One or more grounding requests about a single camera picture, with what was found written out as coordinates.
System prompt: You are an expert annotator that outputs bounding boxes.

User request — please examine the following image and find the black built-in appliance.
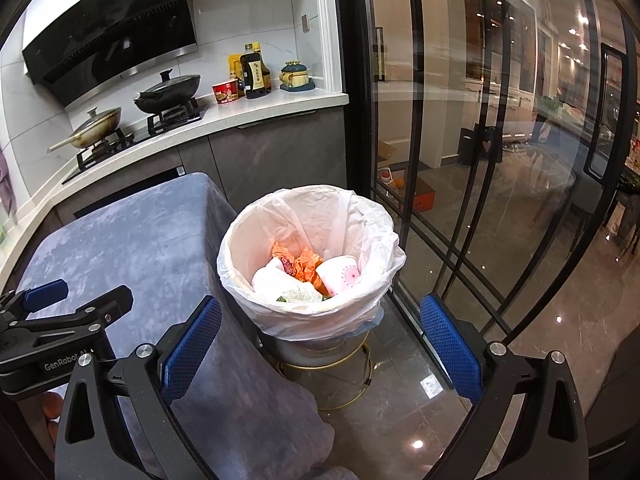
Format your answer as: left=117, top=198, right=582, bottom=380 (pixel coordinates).
left=72, top=164, right=186, bottom=218

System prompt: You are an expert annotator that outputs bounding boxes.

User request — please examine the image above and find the glass pan lid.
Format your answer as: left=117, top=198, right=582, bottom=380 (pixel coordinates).
left=70, top=106, right=122, bottom=133

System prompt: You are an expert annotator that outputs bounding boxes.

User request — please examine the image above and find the red instant noodle cup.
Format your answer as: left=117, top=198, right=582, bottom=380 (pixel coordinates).
left=212, top=80, right=238, bottom=106

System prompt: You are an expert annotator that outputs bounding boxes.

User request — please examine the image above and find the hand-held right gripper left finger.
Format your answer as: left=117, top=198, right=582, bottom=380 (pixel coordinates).
left=54, top=295, right=223, bottom=480

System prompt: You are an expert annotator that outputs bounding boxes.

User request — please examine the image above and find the black range hood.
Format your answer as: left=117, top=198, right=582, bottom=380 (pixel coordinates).
left=22, top=0, right=198, bottom=108

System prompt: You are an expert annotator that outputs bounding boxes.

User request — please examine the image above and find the person's left hand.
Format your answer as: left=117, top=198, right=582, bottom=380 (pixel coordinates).
left=40, top=391, right=66, bottom=461

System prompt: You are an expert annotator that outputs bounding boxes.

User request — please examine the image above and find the yellow food packet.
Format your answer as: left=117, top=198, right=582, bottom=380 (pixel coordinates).
left=229, top=41, right=262, bottom=96

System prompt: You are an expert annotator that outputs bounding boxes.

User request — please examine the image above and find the black wok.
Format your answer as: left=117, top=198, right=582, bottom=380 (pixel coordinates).
left=134, top=80, right=202, bottom=113

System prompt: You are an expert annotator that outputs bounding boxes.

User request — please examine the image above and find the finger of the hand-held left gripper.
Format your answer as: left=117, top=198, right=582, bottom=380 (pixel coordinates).
left=10, top=285, right=134, bottom=337
left=0, top=279, right=69, bottom=329

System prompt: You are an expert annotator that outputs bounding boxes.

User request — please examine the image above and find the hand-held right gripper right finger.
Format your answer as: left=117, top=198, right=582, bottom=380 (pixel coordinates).
left=419, top=293, right=591, bottom=480

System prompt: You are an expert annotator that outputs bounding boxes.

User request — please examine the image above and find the trash bin white liner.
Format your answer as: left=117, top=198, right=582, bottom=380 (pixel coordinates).
left=216, top=186, right=407, bottom=341

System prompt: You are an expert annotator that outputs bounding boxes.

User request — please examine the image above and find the beige frying pan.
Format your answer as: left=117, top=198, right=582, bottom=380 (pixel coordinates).
left=47, top=110, right=122, bottom=153

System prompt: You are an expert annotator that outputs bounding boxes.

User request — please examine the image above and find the black wok lid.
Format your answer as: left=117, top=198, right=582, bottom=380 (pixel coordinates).
left=135, top=69, right=201, bottom=96

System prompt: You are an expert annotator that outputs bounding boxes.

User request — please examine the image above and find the brown cardboard box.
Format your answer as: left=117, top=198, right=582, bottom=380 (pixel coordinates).
left=377, top=141, right=437, bottom=212

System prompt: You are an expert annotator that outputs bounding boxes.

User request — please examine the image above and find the gold wire bin stand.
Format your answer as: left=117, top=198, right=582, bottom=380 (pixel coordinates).
left=277, top=340, right=375, bottom=411

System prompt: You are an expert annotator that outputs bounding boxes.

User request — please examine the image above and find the blue plastic liner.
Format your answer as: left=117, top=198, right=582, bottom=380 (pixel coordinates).
left=357, top=305, right=385, bottom=333

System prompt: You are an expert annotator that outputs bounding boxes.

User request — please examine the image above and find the black framed glass door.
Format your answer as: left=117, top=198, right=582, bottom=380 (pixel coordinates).
left=345, top=0, right=640, bottom=461

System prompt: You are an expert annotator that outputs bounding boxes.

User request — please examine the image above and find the grey trash bin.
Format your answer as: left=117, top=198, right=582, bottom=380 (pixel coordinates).
left=260, top=330, right=368, bottom=368

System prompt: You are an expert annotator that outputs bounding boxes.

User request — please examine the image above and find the pink flowered paper cup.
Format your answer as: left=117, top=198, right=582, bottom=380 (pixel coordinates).
left=315, top=255, right=362, bottom=298

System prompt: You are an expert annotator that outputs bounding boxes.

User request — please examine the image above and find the kitchen counter with grey cabinets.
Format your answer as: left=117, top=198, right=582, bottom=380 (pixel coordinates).
left=0, top=91, right=349, bottom=281

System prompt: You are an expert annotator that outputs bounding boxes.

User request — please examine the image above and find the dark sauce bottle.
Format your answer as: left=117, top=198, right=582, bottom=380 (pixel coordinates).
left=240, top=44, right=272, bottom=100

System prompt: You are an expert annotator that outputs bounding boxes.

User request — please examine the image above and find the black gas stove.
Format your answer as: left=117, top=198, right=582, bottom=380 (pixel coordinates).
left=62, top=97, right=210, bottom=184

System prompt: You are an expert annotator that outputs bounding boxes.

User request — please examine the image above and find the orange snack wrapper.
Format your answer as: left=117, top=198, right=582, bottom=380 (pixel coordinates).
left=279, top=247, right=326, bottom=283

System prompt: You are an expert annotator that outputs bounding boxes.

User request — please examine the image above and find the black bag with heart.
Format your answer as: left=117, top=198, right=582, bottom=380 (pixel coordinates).
left=459, top=127, right=503, bottom=165

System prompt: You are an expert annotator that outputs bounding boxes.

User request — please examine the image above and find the green lidded spice jar set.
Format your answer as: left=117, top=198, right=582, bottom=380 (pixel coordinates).
left=279, top=60, right=317, bottom=92

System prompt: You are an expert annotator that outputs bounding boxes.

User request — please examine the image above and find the white paper towel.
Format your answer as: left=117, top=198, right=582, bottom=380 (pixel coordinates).
left=251, top=258, right=325, bottom=304

